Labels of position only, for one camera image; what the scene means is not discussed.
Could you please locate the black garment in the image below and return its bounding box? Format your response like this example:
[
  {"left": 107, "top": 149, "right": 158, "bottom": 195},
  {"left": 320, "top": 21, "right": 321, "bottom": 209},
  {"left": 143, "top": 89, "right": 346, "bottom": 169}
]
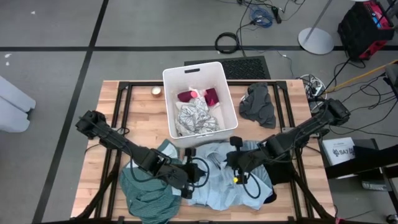
[{"left": 263, "top": 149, "right": 298, "bottom": 205}]

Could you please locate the coiled black cable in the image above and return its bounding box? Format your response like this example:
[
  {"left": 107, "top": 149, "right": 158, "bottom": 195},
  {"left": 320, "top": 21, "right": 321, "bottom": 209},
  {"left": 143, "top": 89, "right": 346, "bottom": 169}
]
[{"left": 215, "top": 32, "right": 241, "bottom": 55}]

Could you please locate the coiled blue cable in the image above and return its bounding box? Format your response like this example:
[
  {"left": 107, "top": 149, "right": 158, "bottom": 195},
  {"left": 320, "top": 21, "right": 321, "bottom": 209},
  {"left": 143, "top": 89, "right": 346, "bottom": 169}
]
[{"left": 248, "top": 6, "right": 274, "bottom": 29}]

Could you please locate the white black-patterned garment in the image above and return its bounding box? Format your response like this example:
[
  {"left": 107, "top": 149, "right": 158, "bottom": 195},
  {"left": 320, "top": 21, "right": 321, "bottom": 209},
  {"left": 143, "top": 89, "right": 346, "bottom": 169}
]
[{"left": 175, "top": 98, "right": 220, "bottom": 135}]

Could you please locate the teal patterned shirt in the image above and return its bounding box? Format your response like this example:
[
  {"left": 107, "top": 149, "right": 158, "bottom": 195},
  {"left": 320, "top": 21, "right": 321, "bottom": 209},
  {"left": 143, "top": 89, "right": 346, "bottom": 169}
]
[{"left": 119, "top": 139, "right": 183, "bottom": 224}]

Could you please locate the yellow pole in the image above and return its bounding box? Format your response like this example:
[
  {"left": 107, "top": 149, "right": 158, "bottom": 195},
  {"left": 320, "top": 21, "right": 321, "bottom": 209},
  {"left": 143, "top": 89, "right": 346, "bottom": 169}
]
[{"left": 325, "top": 60, "right": 398, "bottom": 93}]

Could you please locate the black left wrist camera cable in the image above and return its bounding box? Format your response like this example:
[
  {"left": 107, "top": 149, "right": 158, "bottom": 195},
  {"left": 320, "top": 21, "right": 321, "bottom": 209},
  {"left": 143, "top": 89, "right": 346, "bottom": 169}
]
[{"left": 186, "top": 157, "right": 210, "bottom": 190}]

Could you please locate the maroon garment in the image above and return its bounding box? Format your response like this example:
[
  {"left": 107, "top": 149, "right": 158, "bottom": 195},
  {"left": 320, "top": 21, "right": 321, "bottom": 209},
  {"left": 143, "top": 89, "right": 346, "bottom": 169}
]
[{"left": 177, "top": 88, "right": 220, "bottom": 107}]

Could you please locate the black power adapter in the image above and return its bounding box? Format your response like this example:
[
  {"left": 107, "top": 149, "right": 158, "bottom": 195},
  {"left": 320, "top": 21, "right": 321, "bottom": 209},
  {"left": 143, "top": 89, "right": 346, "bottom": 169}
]
[{"left": 271, "top": 6, "right": 283, "bottom": 24}]

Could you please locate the black equipment cart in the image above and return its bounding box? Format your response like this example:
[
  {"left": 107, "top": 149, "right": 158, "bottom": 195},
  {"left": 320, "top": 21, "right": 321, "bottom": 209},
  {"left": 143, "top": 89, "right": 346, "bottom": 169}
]
[{"left": 325, "top": 138, "right": 398, "bottom": 187}]

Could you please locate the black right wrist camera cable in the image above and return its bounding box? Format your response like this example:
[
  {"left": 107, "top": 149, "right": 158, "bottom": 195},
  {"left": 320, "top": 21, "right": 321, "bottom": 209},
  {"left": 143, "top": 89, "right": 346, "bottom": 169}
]
[{"left": 241, "top": 172, "right": 262, "bottom": 200}]

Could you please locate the black floor mat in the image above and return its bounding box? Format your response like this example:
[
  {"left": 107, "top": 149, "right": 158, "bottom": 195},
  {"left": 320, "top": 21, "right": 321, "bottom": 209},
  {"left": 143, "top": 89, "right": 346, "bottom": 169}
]
[{"left": 183, "top": 55, "right": 271, "bottom": 80}]

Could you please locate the white perforated laundry basket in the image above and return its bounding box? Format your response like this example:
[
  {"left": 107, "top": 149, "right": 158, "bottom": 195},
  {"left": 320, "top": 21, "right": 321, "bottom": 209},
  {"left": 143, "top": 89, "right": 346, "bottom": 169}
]
[{"left": 162, "top": 61, "right": 239, "bottom": 149}]

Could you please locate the white grey furniture piece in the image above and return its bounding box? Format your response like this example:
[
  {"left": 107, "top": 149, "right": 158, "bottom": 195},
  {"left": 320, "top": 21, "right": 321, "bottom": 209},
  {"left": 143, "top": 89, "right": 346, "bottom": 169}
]
[{"left": 0, "top": 76, "right": 37, "bottom": 134}]

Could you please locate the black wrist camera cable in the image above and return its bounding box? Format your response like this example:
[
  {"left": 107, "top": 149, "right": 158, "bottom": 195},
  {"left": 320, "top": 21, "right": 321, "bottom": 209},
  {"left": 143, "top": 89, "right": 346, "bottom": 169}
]
[
  {"left": 241, "top": 172, "right": 262, "bottom": 200},
  {"left": 186, "top": 157, "right": 210, "bottom": 190}
]

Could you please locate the grey plastic bag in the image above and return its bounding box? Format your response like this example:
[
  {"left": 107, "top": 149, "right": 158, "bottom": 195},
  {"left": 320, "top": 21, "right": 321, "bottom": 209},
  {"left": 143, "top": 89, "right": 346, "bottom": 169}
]
[{"left": 361, "top": 180, "right": 389, "bottom": 192}]

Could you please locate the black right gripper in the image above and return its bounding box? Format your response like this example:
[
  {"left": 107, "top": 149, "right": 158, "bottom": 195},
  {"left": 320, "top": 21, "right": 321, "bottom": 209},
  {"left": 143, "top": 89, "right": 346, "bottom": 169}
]
[{"left": 225, "top": 136, "right": 259, "bottom": 185}]

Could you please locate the white power strip bundle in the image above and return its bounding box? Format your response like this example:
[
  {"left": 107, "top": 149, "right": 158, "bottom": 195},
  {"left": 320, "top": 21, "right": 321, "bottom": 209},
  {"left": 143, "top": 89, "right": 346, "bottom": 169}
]
[{"left": 300, "top": 73, "right": 327, "bottom": 98}]

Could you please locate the dark grey garment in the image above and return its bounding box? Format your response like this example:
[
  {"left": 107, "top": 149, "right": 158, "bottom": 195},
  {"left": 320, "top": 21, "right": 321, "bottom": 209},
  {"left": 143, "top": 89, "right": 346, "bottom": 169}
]
[{"left": 238, "top": 82, "right": 277, "bottom": 129}]

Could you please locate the grey round floor stand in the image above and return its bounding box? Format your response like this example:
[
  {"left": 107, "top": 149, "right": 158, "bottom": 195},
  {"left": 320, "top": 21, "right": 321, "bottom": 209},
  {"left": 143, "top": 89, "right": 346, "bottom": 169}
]
[{"left": 297, "top": 0, "right": 335, "bottom": 56}]

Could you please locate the black floor cable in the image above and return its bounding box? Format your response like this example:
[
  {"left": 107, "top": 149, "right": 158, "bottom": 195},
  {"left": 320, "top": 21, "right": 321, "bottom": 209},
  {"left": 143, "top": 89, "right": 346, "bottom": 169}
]
[{"left": 323, "top": 58, "right": 368, "bottom": 94}]

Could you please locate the black red equipment case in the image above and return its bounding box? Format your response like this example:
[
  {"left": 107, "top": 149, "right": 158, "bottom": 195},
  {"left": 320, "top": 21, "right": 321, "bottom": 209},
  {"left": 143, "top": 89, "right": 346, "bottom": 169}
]
[{"left": 337, "top": 0, "right": 396, "bottom": 62}]

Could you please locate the light blue shirt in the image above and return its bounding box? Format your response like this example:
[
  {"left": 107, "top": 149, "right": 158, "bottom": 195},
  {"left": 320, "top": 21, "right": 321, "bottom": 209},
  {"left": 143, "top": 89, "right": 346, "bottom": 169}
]
[{"left": 186, "top": 141, "right": 274, "bottom": 211}]

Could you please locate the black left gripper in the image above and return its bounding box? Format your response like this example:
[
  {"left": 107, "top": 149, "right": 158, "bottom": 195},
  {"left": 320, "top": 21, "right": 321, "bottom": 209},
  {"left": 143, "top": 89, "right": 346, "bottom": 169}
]
[{"left": 169, "top": 147, "right": 205, "bottom": 200}]

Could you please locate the grey chair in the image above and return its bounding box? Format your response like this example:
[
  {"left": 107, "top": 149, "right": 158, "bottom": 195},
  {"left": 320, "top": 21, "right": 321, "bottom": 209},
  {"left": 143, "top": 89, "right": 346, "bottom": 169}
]
[{"left": 383, "top": 62, "right": 398, "bottom": 97}]

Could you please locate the white printed cardboard box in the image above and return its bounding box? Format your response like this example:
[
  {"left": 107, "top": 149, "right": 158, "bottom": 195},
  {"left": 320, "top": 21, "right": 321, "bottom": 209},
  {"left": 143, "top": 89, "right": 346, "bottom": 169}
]
[{"left": 321, "top": 136, "right": 357, "bottom": 166}]

